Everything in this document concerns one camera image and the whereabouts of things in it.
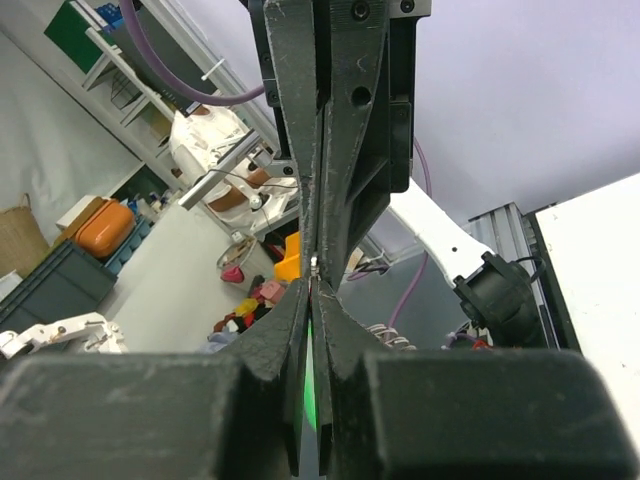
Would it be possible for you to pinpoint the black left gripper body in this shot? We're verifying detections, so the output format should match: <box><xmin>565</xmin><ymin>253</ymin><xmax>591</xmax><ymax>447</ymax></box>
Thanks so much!
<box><xmin>247</xmin><ymin>1</ymin><xmax>431</xmax><ymax>193</ymax></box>

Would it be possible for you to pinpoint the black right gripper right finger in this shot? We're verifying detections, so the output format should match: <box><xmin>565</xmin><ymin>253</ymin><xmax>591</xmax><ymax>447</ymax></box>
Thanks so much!
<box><xmin>312</xmin><ymin>281</ymin><xmax>639</xmax><ymax>479</ymax></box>

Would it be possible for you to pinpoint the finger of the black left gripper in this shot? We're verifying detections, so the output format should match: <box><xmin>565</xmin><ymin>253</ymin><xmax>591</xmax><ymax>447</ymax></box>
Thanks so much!
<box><xmin>264</xmin><ymin>1</ymin><xmax>323</xmax><ymax>279</ymax></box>
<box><xmin>317</xmin><ymin>1</ymin><xmax>389</xmax><ymax>287</ymax></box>

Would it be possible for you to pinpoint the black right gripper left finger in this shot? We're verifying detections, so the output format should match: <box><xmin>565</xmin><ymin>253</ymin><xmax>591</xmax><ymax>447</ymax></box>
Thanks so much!
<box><xmin>1</xmin><ymin>279</ymin><xmax>309</xmax><ymax>479</ymax></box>

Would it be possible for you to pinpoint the green plastic key tag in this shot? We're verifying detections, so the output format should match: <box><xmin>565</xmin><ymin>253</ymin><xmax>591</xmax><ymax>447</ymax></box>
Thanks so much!
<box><xmin>304</xmin><ymin>324</ymin><xmax>317</xmax><ymax>431</ymax></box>

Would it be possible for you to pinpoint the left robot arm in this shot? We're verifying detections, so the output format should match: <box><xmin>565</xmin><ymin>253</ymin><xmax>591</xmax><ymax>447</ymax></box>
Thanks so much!
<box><xmin>246</xmin><ymin>1</ymin><xmax>542</xmax><ymax>347</ymax></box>

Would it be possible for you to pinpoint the yellow plastic object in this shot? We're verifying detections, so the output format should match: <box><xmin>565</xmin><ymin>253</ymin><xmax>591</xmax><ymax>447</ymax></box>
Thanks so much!
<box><xmin>274</xmin><ymin>232</ymin><xmax>301</xmax><ymax>283</ymax></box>

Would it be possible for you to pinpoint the white shelf unit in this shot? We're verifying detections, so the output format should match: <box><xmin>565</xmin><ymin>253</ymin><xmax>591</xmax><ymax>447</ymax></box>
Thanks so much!
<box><xmin>42</xmin><ymin>0</ymin><xmax>281</xmax><ymax>201</ymax></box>

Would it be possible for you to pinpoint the dark grey storage crate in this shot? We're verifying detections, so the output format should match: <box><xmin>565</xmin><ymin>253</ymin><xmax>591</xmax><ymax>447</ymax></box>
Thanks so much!
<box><xmin>1</xmin><ymin>240</ymin><xmax>117</xmax><ymax>333</ymax></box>

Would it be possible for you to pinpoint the orange case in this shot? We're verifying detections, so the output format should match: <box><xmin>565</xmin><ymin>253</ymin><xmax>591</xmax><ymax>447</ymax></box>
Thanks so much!
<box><xmin>74</xmin><ymin>199</ymin><xmax>136</xmax><ymax>259</ymax></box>

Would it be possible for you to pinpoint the wicker basket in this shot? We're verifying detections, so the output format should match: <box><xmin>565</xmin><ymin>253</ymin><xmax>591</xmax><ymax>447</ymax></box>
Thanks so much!
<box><xmin>0</xmin><ymin>193</ymin><xmax>49</xmax><ymax>278</ymax></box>

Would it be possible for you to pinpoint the aluminium frame rail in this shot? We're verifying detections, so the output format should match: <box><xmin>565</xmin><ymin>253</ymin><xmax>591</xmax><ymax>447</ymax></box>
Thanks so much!
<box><xmin>463</xmin><ymin>203</ymin><xmax>581</xmax><ymax>353</ymax></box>

